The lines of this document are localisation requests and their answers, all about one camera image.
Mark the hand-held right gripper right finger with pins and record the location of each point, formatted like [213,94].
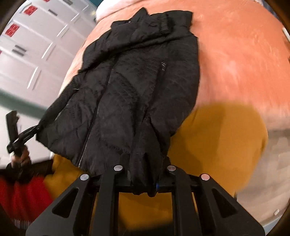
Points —
[168,181]

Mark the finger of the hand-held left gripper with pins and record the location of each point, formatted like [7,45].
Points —
[31,132]

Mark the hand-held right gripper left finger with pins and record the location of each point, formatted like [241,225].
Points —
[122,179]

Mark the black quilted jacket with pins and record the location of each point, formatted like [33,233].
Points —
[136,90]

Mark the person's left forearm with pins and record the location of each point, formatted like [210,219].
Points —
[38,168]

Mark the person's left hand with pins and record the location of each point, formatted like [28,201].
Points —
[22,158]

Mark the person's yellow pants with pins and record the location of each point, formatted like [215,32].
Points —
[217,147]

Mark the person's red top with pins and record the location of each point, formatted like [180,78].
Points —
[25,199]

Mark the white wardrobe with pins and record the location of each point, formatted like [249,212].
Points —
[45,50]

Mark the orange plush blanket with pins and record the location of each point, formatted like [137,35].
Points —
[237,56]

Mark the white duvet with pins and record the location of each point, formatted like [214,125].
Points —
[106,10]

